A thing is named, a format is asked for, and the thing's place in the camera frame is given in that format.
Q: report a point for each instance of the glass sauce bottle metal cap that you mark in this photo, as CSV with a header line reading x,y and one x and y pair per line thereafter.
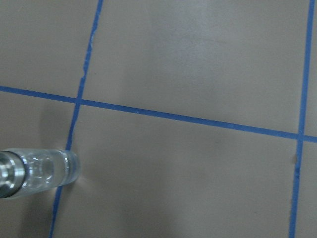
x,y
28,171

